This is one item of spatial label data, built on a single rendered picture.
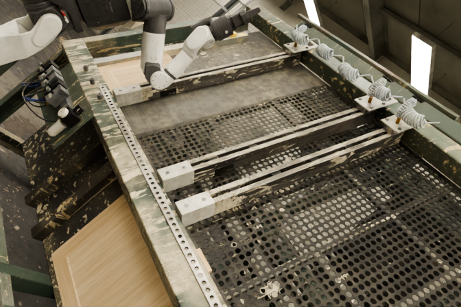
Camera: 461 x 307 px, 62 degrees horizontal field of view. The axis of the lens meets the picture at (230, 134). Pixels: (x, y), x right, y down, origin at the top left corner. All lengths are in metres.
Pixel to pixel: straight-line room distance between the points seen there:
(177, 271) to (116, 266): 0.51
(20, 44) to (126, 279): 1.00
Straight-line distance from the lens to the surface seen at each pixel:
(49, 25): 1.71
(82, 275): 1.81
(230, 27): 1.65
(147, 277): 1.59
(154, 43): 1.60
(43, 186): 2.17
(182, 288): 1.21
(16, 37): 1.73
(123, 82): 2.06
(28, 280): 1.92
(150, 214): 1.37
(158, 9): 1.58
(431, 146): 1.86
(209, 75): 2.01
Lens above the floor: 1.24
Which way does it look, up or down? 1 degrees down
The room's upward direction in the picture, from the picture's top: 50 degrees clockwise
